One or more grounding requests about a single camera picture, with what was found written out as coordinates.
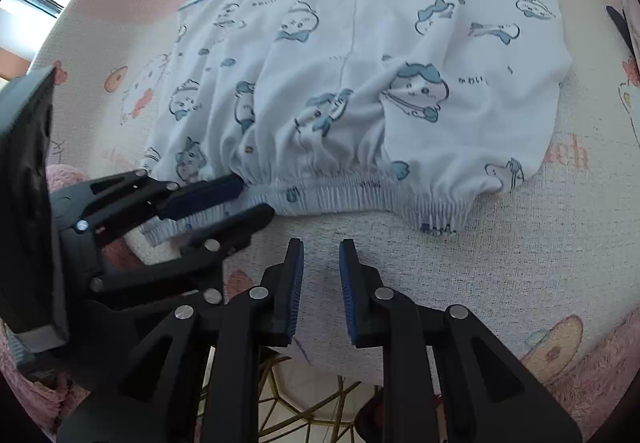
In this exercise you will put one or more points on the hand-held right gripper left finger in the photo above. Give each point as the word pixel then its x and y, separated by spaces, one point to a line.
pixel 295 283

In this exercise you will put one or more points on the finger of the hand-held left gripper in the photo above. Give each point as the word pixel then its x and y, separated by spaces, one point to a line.
pixel 240 225
pixel 200 198

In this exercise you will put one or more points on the white cartoon print shorts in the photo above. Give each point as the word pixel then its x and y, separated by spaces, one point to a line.
pixel 350 48

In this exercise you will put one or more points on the pink fuzzy cloth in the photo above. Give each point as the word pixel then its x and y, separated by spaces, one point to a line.
pixel 30 398

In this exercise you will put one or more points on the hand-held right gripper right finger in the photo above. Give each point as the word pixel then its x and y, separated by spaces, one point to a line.
pixel 347 288

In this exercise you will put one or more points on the small pink black-trimmed cloth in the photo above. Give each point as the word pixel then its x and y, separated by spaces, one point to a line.
pixel 620 25

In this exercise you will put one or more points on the pink cat print blanket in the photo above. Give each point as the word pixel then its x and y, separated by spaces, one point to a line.
pixel 450 273

